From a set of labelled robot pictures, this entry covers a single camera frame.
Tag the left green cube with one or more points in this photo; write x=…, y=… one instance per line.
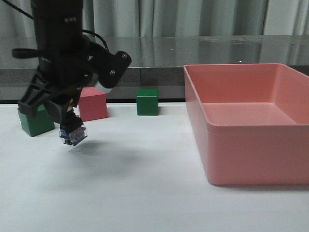
x=37, y=125

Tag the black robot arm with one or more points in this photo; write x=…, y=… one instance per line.
x=54, y=17

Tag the grey curtain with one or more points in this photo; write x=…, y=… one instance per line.
x=183, y=18

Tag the right green cube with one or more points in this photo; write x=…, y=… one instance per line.
x=147, y=102

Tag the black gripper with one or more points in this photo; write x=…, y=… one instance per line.
x=58, y=80

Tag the pink plastic bin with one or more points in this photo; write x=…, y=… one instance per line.
x=250, y=122

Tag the green cube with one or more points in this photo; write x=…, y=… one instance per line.
x=147, y=102
x=37, y=125

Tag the pink cube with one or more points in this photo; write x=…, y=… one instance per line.
x=92, y=104

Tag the yellow push button switch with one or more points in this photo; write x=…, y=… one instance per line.
x=73, y=134

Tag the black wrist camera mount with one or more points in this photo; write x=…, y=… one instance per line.
x=107, y=66

